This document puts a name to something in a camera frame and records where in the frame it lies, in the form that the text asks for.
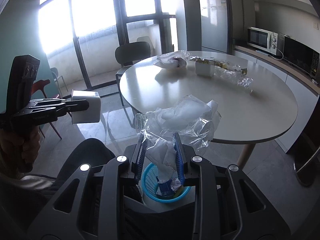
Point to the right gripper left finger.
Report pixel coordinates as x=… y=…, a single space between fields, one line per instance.
x=138 y=157

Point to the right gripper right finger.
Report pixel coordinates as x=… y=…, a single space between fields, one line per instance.
x=180 y=158

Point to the blue snack wrapper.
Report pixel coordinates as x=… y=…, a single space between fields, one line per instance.
x=164 y=189

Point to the white plastic cup container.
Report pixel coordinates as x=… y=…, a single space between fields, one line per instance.
x=88 y=107

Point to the white red-print plastic bag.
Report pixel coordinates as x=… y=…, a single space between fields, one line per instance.
x=172 y=60

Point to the long clear food wrapper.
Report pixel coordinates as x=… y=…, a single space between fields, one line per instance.
x=224 y=70

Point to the person left hand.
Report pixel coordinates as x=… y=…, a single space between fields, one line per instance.
x=20 y=148

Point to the blue plastic waste basket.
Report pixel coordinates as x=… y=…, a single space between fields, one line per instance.
x=149 y=182

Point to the dark green chair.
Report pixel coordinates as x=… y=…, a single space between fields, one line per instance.
x=126 y=54

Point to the round white table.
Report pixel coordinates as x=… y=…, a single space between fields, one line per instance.
x=261 y=113

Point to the white microwave on counter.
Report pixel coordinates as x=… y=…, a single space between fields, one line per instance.
x=264 y=40

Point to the silver refrigerator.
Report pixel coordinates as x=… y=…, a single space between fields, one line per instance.
x=216 y=25

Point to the black oven on counter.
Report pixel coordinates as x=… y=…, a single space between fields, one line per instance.
x=301 y=56

